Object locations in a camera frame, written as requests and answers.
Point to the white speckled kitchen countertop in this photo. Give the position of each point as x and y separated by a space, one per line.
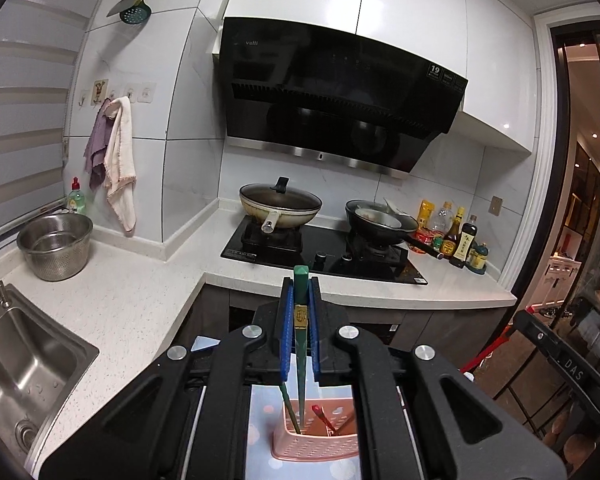
130 285

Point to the teal condiment jar set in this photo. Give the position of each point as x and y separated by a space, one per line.
479 260

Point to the brown wall switch plate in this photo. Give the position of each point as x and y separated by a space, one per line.
496 205

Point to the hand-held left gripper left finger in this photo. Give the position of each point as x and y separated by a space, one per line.
286 330

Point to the yellow seasoning packet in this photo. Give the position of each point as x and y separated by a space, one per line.
426 212

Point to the black glass gas stove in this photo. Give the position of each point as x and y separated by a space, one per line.
325 260

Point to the green chopstick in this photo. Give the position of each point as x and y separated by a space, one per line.
288 405
300 350

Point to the cream wok with glass lid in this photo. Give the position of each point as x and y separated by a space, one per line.
280 205

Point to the green dish soap bottle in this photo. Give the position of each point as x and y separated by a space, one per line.
76 202

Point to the stainless steel sink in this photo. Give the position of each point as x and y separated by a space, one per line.
25 370

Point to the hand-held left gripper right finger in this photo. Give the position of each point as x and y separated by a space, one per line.
316 330

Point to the black folding chair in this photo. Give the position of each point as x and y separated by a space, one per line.
570 365

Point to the picture sticker wall hook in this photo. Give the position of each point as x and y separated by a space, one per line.
99 91

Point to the black range hood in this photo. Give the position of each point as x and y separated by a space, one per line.
330 90

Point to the steel colander bowl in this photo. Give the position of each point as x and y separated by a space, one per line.
55 255

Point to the clear bottle with yellow cap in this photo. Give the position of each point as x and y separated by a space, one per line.
443 220

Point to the cream hanging towel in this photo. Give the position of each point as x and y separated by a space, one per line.
120 160

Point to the green slotted skimmer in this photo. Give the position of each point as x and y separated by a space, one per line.
136 12

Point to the purple hanging cloth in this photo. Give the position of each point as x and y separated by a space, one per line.
97 145

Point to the black wok with lid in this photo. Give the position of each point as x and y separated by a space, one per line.
375 222

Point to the red chopstick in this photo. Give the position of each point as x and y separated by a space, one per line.
324 416

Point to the dark soy sauce bottle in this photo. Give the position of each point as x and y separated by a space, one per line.
463 247

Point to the brown sauce bottle yellow cap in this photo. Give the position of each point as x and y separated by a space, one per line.
450 245

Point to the black framed glass door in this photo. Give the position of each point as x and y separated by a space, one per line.
557 160

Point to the white striped window blind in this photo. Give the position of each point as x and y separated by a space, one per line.
25 125

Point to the pink perforated utensil holder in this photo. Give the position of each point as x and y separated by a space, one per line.
315 447

